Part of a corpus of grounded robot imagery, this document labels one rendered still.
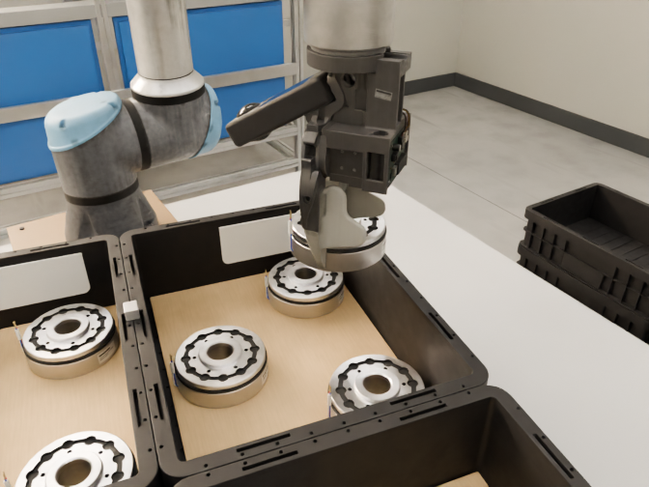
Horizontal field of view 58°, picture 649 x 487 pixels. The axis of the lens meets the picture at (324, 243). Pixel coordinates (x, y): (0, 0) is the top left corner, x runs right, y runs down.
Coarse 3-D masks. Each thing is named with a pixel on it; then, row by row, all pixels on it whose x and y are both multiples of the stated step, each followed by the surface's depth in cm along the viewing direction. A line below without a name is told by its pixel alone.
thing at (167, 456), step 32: (160, 224) 77; (192, 224) 78; (128, 256) 71; (384, 256) 71; (128, 288) 65; (160, 384) 53; (448, 384) 53; (480, 384) 53; (160, 416) 51; (352, 416) 50; (160, 448) 47; (256, 448) 47
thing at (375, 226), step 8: (296, 216) 63; (376, 216) 64; (296, 224) 62; (368, 224) 62; (376, 224) 63; (384, 224) 62; (296, 232) 61; (368, 232) 61; (376, 232) 61; (304, 240) 60; (368, 240) 59; (376, 240) 60; (328, 248) 59; (336, 248) 59; (344, 248) 59; (352, 248) 59
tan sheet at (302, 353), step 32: (192, 288) 82; (224, 288) 82; (256, 288) 82; (160, 320) 76; (192, 320) 76; (224, 320) 76; (256, 320) 76; (288, 320) 76; (320, 320) 76; (352, 320) 76; (288, 352) 71; (320, 352) 71; (352, 352) 71; (384, 352) 71; (288, 384) 66; (320, 384) 66; (192, 416) 62; (224, 416) 62; (256, 416) 62; (288, 416) 62; (320, 416) 62; (192, 448) 59; (224, 448) 59
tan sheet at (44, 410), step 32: (0, 352) 71; (0, 384) 66; (32, 384) 66; (64, 384) 66; (96, 384) 66; (0, 416) 62; (32, 416) 62; (64, 416) 62; (96, 416) 62; (128, 416) 62; (0, 448) 59; (32, 448) 59; (0, 480) 56
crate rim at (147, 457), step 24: (96, 240) 74; (120, 264) 69; (120, 288) 65; (120, 312) 62; (120, 336) 58; (144, 384) 53; (144, 408) 50; (144, 432) 48; (144, 456) 46; (144, 480) 44
